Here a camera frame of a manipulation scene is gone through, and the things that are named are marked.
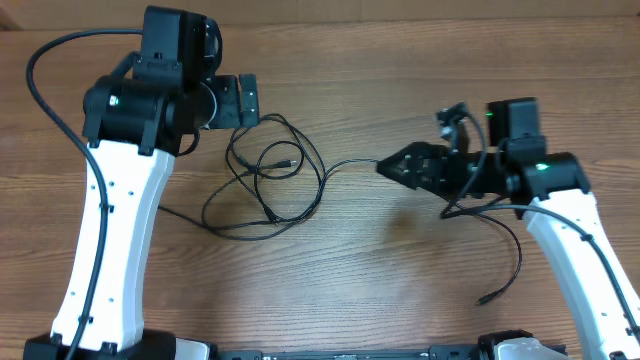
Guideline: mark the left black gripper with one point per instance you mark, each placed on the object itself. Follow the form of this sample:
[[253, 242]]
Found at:
[[230, 116]]

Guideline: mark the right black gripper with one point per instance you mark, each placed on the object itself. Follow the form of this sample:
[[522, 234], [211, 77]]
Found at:
[[435, 159]]

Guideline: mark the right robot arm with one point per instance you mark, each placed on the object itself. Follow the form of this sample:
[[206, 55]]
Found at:
[[550, 192]]

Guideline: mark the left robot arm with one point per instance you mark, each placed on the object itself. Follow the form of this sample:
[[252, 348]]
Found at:
[[135, 119]]

